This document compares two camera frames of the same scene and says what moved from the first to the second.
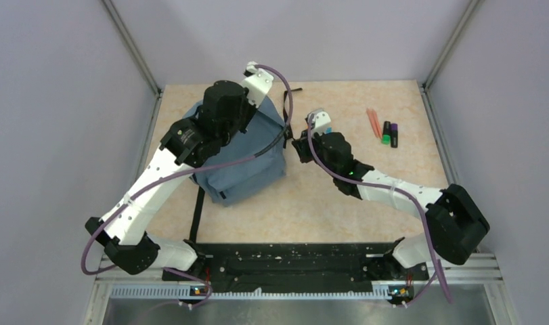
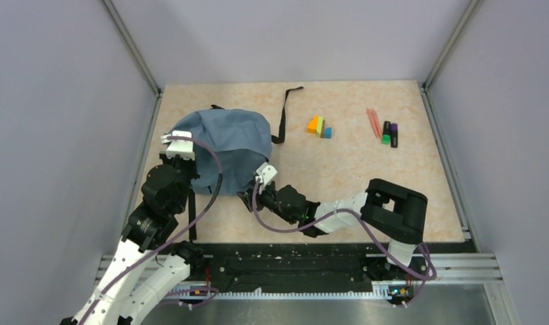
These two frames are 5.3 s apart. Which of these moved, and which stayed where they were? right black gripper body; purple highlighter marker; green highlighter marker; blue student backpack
Moved: right black gripper body; blue student backpack
Stayed: purple highlighter marker; green highlighter marker
